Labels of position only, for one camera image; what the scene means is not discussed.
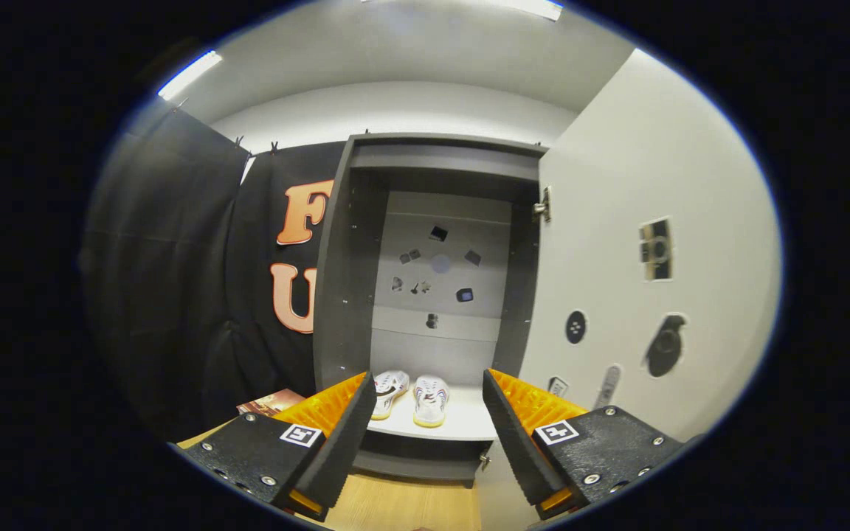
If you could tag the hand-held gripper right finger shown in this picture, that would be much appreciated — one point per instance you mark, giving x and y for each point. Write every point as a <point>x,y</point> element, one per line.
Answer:
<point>513,435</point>

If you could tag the brown cover book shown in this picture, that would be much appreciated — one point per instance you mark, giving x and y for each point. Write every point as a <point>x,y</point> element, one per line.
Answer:
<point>270,402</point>

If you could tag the dark grey shoe cabinet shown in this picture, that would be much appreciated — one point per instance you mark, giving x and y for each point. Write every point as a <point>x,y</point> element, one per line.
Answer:
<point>344,295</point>

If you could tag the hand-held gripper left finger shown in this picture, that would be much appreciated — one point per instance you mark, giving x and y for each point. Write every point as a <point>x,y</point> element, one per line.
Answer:
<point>347,435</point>

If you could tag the narrow ceiling light strip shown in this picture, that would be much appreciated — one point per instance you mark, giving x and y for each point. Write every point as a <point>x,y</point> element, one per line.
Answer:
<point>189,75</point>

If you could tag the wide ceiling light panel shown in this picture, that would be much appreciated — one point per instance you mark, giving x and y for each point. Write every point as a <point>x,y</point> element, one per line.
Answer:
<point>536,7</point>

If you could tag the white striped canvas shoe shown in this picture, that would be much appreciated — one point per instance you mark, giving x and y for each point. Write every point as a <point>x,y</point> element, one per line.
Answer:
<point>389,391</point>
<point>430,402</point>

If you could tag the black backdrop cloth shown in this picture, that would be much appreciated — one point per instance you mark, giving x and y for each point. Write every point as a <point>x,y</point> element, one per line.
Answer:
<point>167,295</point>

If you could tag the beige shoe cabinet door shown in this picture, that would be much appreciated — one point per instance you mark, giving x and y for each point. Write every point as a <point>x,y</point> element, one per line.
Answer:
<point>617,184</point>

